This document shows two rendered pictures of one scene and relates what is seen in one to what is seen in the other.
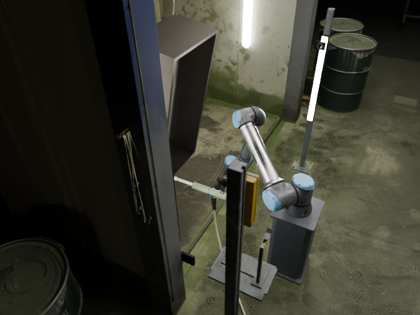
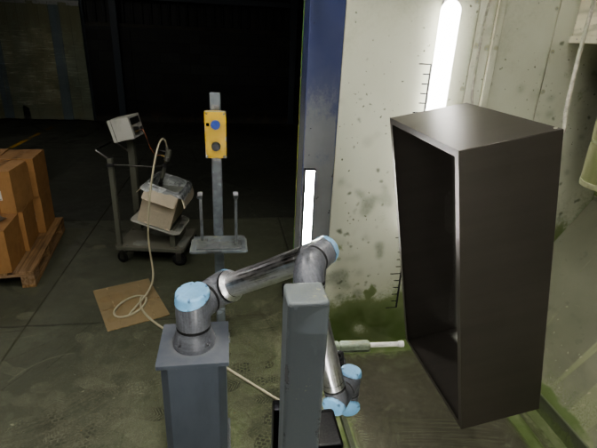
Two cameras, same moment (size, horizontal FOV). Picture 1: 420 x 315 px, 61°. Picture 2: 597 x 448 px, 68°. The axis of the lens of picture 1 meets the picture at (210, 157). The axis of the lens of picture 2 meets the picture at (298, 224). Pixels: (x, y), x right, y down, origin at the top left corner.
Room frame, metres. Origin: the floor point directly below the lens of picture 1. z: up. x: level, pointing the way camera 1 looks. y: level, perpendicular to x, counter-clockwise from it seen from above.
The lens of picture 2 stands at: (3.31, -1.29, 1.91)
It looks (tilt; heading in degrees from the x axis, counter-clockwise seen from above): 22 degrees down; 142
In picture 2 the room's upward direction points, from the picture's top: 3 degrees clockwise
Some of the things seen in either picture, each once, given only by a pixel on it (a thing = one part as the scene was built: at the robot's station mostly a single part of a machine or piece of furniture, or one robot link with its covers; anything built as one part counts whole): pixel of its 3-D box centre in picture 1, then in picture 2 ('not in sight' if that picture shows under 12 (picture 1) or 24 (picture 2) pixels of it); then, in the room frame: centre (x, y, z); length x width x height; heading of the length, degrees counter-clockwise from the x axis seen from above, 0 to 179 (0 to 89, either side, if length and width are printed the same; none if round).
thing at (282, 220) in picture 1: (292, 237); (197, 396); (1.73, -0.61, 0.32); 0.31 x 0.31 x 0.64; 61
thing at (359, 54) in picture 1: (344, 74); not in sight; (4.28, -1.78, 0.44); 0.59 x 0.58 x 0.89; 166
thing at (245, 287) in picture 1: (242, 272); (218, 244); (1.13, -0.16, 0.78); 0.31 x 0.23 x 0.01; 61
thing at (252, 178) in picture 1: (241, 198); (215, 134); (1.05, -0.13, 1.42); 0.12 x 0.06 x 0.26; 61
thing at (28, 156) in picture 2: not in sight; (24, 172); (-1.41, -0.84, 0.69); 0.38 x 0.29 x 0.36; 157
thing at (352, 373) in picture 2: (230, 163); (348, 381); (2.29, -0.18, 0.60); 0.12 x 0.09 x 0.12; 115
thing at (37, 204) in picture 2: not in sight; (31, 208); (-1.43, -0.84, 0.33); 0.38 x 0.29 x 0.36; 158
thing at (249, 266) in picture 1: (245, 249); (218, 219); (1.15, -0.17, 0.95); 0.26 x 0.15 x 0.32; 61
